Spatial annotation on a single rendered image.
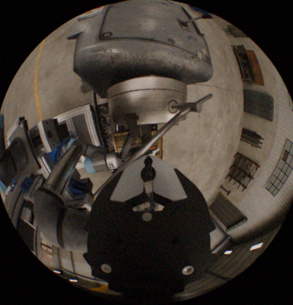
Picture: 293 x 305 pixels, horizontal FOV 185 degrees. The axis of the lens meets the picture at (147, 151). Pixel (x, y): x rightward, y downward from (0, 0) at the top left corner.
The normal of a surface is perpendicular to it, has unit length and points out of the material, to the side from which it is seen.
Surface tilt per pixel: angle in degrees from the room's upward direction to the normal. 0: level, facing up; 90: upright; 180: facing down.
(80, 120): 0
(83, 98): 0
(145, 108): 23
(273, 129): 90
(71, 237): 58
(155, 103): 14
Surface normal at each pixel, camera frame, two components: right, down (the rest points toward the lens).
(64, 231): 0.55, -0.64
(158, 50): 0.34, 0.68
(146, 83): 0.01, 0.47
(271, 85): -0.91, 0.36
